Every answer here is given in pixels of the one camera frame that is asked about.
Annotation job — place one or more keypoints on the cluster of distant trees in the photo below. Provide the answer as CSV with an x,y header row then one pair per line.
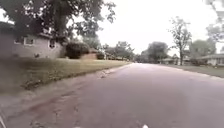
x,y
121,51

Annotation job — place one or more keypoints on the reddish brick building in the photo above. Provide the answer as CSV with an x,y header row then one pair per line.
x,y
89,56

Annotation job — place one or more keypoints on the dark round bush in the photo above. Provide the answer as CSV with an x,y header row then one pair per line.
x,y
76,50

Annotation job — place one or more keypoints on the round dark tree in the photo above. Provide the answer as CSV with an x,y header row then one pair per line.
x,y
156,50

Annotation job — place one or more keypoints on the grey asphalt road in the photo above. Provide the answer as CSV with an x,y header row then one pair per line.
x,y
150,100

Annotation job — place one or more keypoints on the wide grass lawn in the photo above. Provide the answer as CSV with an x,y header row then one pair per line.
x,y
60,68

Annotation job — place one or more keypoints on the robot's own part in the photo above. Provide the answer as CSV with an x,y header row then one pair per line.
x,y
145,126

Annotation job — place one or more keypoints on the large overhanging tree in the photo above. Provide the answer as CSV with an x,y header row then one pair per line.
x,y
60,16

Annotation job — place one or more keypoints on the slender tall tree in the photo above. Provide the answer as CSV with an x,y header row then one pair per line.
x,y
181,36

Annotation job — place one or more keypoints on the worn concrete gutter strip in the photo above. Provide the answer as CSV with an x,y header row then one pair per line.
x,y
43,96

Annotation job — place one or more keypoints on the grey single-storey house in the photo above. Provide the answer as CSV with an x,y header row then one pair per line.
x,y
33,47

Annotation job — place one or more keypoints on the hazy green tree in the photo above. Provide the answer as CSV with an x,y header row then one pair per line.
x,y
201,48

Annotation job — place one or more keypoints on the grass verge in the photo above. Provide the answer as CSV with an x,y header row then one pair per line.
x,y
206,70

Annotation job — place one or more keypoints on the low pale house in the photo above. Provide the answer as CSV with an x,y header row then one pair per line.
x,y
213,60

